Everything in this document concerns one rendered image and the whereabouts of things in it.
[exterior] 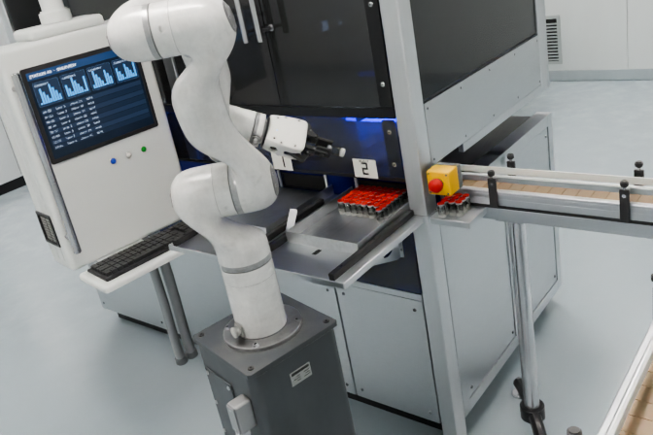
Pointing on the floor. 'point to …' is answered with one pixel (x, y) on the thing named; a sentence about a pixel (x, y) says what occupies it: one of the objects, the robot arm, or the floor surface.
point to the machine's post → (406, 83)
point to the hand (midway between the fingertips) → (323, 147)
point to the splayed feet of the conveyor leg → (530, 410)
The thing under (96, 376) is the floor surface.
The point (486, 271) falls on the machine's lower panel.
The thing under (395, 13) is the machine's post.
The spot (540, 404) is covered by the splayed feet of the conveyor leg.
